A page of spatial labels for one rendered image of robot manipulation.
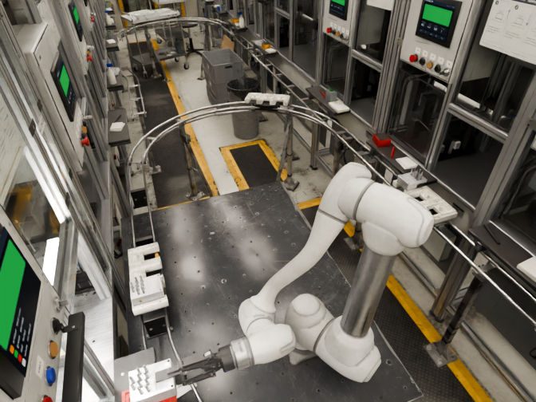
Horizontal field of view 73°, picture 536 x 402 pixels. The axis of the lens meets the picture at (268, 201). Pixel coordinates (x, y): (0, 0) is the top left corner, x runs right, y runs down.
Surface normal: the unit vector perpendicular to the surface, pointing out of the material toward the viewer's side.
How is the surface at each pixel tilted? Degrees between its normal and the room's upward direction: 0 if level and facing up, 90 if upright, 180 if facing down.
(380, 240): 84
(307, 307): 7
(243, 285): 0
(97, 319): 0
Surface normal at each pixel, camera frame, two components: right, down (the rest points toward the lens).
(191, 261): -0.03, -0.77
